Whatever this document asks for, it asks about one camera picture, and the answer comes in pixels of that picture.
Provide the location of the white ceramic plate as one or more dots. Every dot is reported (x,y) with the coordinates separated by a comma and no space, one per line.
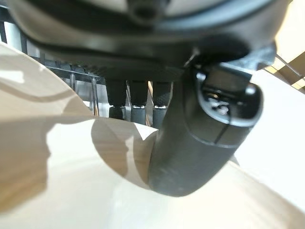
(278,133)

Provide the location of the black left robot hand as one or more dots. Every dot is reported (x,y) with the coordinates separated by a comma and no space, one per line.
(181,155)

